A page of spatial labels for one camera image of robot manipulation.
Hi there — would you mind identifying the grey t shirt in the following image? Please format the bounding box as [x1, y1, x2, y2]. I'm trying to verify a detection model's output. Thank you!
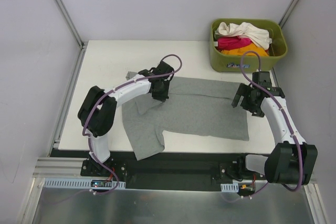
[122, 77, 249, 160]

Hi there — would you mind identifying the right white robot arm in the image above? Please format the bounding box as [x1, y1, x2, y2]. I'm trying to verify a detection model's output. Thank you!
[232, 71, 318, 186]

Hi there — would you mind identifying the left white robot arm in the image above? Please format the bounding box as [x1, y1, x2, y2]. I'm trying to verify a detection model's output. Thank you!
[78, 60, 175, 176]

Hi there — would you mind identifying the green plastic bin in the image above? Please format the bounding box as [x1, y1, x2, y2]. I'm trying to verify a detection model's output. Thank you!
[209, 18, 288, 73]

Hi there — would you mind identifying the orange t shirt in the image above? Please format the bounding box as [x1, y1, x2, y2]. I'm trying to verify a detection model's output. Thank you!
[221, 44, 269, 57]

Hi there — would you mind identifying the pink t shirt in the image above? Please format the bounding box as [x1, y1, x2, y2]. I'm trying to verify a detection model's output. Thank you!
[217, 36, 253, 50]

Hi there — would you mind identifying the white t shirt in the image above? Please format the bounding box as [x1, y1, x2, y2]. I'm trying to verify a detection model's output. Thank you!
[215, 22, 272, 50]

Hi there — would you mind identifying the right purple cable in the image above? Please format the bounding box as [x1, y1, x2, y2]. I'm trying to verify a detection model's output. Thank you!
[222, 50, 305, 203]

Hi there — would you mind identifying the purple cable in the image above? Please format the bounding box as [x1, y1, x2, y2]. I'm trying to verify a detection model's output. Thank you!
[222, 50, 305, 203]
[39, 54, 184, 205]

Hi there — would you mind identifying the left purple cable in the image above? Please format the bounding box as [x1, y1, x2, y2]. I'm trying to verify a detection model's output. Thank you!
[39, 54, 184, 205]

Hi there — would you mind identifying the left aluminium frame post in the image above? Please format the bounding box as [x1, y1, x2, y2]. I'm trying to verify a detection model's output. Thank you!
[39, 0, 87, 49]

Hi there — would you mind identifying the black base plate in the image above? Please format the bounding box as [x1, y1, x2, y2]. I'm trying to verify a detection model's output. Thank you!
[80, 152, 264, 191]

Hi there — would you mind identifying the right white cable duct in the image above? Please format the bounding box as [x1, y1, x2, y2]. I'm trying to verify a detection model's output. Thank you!
[220, 183, 239, 193]

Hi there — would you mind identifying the white cable duct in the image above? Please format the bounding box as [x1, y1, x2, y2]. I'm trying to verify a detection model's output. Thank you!
[44, 178, 126, 190]
[220, 183, 239, 193]

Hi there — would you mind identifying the left white cable duct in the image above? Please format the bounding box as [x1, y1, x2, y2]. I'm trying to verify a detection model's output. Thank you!
[44, 178, 126, 190]

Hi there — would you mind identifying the aluminium rail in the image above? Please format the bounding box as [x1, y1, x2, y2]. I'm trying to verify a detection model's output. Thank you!
[33, 157, 85, 178]

